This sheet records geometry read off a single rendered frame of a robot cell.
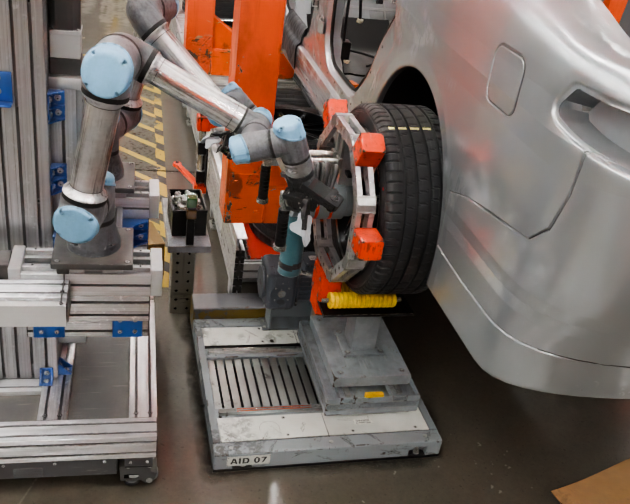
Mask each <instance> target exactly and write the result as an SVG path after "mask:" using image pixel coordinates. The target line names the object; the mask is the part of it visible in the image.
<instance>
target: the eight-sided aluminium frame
mask: <svg viewBox="0 0 630 504"><path fill-rule="evenodd" d="M337 130H339V131H340V134H341V135H342V137H344V139H345V141H346V143H347V144H348V147H349V151H350V162H351V174H352V186H353V213H352V218H351V224H350V230H349V236H348V242H347V248H346V253H345V256H344V258H343V259H342V260H340V258H339V256H338V254H337V251H336V249H335V247H334V245H333V240H332V228H331V219H323V222H324V236H325V238H321V225H320V219H313V232H314V243H313V244H314V249H315V254H316V255H318V259H319V261H320V263H321V266H322V268H323V270H324V272H325V275H326V279H327V280H328V281H329V282H346V281H348V280H349V279H350V278H351V277H353V276H354V275H355V274H357V273H358V272H359V271H360V270H363V269H364V267H365V264H366V262H367V261H359V260H358V258H357V257H356V255H355V253H354V251H353V249H352V247H351V245H352V239H353V233H354V228H360V223H361V217H362V214H365V216H364V221H363V227H362V228H372V226H373V221H374V215H375V214H376V200H377V196H375V185H374V174H373V167H363V169H364V181H365V192H366V195H363V192H362V181H361V169H360V167H359V166H355V161H354V154H353V146H354V144H355V142H356V140H357V138H358V136H359V135H360V133H366V132H365V130H364V129H363V128H362V126H361V125H360V124H359V122H358V121H357V120H356V118H355V116H354V115H353V114H352V113H335V114H334V115H332V118H331V120H330V122H329V123H328V125H327V126H326V128H325V129H324V131H323V132H322V134H321V135H320V136H319V139H318V143H317V150H323V151H331V149H332V148H335V141H336V134H337ZM326 253H328V254H329V257H330V260H329V258H328V256H327V254H326ZM330 261H331V262H330ZM331 263H332V264H331ZM332 265H333V267H332Z"/></svg>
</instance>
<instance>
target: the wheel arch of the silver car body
mask: <svg viewBox="0 0 630 504"><path fill-rule="evenodd" d="M374 103H386V104H406V105H422V106H426V107H428V108H429V109H431V110H432V111H433V112H434V113H435V114H436V115H437V116H438V118H439V114H438V110H437V105H436V101H435V98H434V95H433V92H432V89H431V86H430V84H429V82H428V80H427V78H426V76H425V75H424V73H423V72H422V71H421V70H420V69H419V68H418V67H417V66H416V65H414V64H411V63H404V64H401V65H399V66H397V67H396V68H395V69H394V70H393V71H392V72H391V73H390V74H389V75H388V77H387V78H386V80H385V81H384V83H383V85H382V86H381V88H380V90H379V92H378V95H377V97H376V99H375V102H374Z"/></svg>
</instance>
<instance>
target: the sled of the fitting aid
mask: <svg viewBox="0 0 630 504"><path fill-rule="evenodd" d="M297 336H298V339H299V342H300V345H301V348H302V351H303V353H304V356H305V359H306V362H307V365H308V368H309V371H310V374H311V377H312V380H313V383H314V386H315V389H316V392H317V395H318V397H319V400H320V403H321V406H322V409H323V412H324V415H325V416H330V415H348V414H366V413H384V412H402V411H417V407H418V403H419V399H420V393H419V391H418V389H417V387H416V385H415V383H414V381H413V379H412V377H411V378H410V382H409V384H396V385H374V386H353V387H333V386H332V384H331V381H330V378H329V376H328V373H327V370H326V367H325V365H324V362H323V359H322V357H321V354H320V351H319V349H318V346H317V343H316V340H315V338H314V335H313V332H312V330H311V327H310V320H299V325H298V332H297Z"/></svg>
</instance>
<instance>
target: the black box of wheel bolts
mask: <svg viewBox="0 0 630 504"><path fill-rule="evenodd" d="M167 191H168V202H167V216H168V220H169V225H170V230H171V235H172V236H186V221H187V219H186V215H185V214H186V207H187V205H186V196H187V195H197V199H198V203H197V208H196V209H197V219H196V220H195V229H194V236H206V222H207V213H208V210H207V207H206V203H205V200H204V197H203V193H202V190H201V189H168V190H167Z"/></svg>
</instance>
